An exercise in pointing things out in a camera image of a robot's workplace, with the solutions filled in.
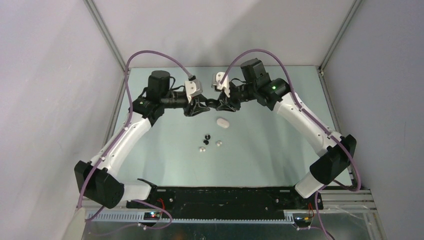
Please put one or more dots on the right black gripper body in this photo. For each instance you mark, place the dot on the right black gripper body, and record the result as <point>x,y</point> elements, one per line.
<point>238,94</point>

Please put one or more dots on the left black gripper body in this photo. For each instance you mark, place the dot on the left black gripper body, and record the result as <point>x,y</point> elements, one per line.
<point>187,110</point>

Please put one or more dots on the black earbud charging case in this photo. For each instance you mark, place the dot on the black earbud charging case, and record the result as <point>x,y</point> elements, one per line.
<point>212,103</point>

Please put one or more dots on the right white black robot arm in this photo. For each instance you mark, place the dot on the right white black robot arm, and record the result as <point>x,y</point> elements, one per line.
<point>334,150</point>

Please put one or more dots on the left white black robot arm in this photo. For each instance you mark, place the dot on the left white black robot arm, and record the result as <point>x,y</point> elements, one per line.
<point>97,179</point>

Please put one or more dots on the white earbud charging case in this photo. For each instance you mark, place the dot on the white earbud charging case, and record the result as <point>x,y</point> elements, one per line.
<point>222,122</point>

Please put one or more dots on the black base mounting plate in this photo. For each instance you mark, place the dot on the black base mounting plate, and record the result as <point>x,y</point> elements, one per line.
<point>231,203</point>

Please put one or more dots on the left controller board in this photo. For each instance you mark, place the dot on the left controller board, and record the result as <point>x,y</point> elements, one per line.
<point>152,216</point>

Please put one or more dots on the controller board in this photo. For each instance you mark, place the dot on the controller board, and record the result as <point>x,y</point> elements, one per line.
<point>303,222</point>
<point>152,216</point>

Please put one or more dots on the right controller board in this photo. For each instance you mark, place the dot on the right controller board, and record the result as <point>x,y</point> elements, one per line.
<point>303,222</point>

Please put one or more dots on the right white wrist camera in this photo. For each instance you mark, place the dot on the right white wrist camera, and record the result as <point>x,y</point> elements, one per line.
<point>221,83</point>

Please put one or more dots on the aluminium frame rail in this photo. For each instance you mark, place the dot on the aluminium frame rail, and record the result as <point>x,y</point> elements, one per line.
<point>333,200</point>

